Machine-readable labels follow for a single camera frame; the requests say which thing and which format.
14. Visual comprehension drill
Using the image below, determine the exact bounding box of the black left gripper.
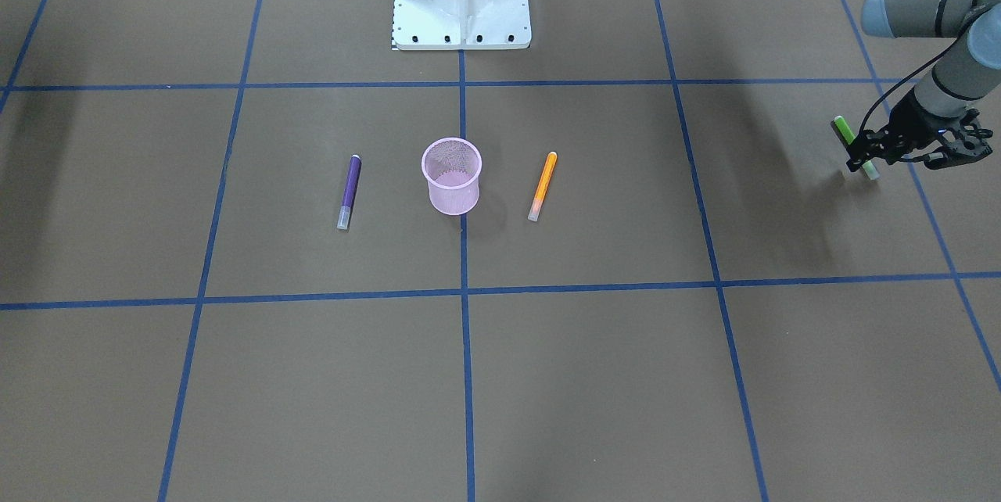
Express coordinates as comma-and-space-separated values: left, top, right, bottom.
831, 92, 957, 173

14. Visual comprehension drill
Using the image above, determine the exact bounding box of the green highlighter pen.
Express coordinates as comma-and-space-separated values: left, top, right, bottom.
834, 116, 881, 181

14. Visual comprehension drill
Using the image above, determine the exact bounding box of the orange highlighter pen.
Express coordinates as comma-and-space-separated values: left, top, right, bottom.
528, 152, 558, 223

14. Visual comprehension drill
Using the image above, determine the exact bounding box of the pink mesh pen holder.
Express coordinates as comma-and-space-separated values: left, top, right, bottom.
421, 136, 483, 216

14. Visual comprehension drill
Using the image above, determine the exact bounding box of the purple marker pen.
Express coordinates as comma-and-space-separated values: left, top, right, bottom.
336, 154, 362, 231

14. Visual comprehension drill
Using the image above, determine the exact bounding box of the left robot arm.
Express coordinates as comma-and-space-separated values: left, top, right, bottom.
836, 0, 1000, 171

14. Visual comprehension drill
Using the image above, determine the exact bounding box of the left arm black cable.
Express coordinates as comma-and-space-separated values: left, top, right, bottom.
858, 0, 983, 167

